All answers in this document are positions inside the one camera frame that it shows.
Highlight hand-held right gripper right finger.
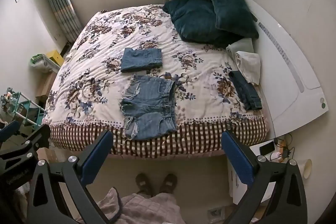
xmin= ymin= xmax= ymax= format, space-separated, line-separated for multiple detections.
xmin=221 ymin=130 xmax=308 ymax=224

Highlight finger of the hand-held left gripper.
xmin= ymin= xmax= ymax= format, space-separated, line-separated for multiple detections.
xmin=0 ymin=124 xmax=51 ymax=165
xmin=0 ymin=120 xmax=22 ymax=145

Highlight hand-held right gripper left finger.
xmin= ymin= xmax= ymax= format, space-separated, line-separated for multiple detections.
xmin=28 ymin=130 xmax=114 ymax=224

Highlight frayed denim shorts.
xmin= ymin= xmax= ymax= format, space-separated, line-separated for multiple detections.
xmin=120 ymin=74 xmax=177 ymax=140

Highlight person's pink checked pants legs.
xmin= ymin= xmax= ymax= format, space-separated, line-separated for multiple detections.
xmin=76 ymin=187 xmax=185 ymax=224

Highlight folded light denim pants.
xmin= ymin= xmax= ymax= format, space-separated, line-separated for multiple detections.
xmin=120 ymin=48 xmax=163 ymax=73

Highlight white nightstand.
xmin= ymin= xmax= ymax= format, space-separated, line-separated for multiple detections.
xmin=227 ymin=140 xmax=289 ymax=206

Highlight teal storage rack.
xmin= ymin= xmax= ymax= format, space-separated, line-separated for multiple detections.
xmin=0 ymin=88 xmax=45 ymax=135

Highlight black smartphone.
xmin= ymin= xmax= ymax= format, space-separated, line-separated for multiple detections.
xmin=259 ymin=141 xmax=276 ymax=156

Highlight person's left shoe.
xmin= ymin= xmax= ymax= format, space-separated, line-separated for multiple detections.
xmin=135 ymin=173 xmax=153 ymax=196

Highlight person's shoe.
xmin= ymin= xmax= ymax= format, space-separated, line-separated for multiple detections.
xmin=160 ymin=174 xmax=177 ymax=194
xmin=135 ymin=173 xmax=153 ymax=196

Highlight white power strip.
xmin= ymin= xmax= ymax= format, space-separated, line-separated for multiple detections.
xmin=207 ymin=208 xmax=226 ymax=222

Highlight cardboard box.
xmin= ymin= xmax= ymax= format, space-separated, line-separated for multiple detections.
xmin=35 ymin=72 xmax=57 ymax=98

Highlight paper cup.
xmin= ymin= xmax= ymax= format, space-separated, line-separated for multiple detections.
xmin=298 ymin=159 xmax=312 ymax=179

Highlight folded dark jeans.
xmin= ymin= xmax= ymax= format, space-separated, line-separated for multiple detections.
xmin=228 ymin=70 xmax=263 ymax=111

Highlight person's right shoe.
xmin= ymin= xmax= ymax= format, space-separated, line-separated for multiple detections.
xmin=160 ymin=174 xmax=177 ymax=194

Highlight green and white bag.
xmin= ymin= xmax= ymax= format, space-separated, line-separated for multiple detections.
xmin=30 ymin=54 xmax=59 ymax=73

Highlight yellow box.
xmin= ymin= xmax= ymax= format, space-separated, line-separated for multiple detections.
xmin=47 ymin=49 xmax=65 ymax=67

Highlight folded white cloth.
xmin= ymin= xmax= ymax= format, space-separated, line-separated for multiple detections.
xmin=235 ymin=51 xmax=261 ymax=86

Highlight floral bed blanket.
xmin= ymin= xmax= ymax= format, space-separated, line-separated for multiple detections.
xmin=43 ymin=4 xmax=268 ymax=159

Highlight white bed headboard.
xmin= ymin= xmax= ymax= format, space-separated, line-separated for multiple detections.
xmin=223 ymin=0 xmax=329 ymax=138

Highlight folded pale green cloth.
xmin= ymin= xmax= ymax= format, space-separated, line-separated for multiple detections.
xmin=226 ymin=38 xmax=255 ymax=60

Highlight large dark teal pillow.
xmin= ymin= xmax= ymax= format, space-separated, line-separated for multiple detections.
xmin=162 ymin=0 xmax=244 ymax=48

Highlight small dark teal pillow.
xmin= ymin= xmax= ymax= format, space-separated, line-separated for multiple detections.
xmin=207 ymin=0 xmax=260 ymax=39

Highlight charger with cables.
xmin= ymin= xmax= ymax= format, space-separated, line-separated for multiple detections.
xmin=273 ymin=133 xmax=296 ymax=161

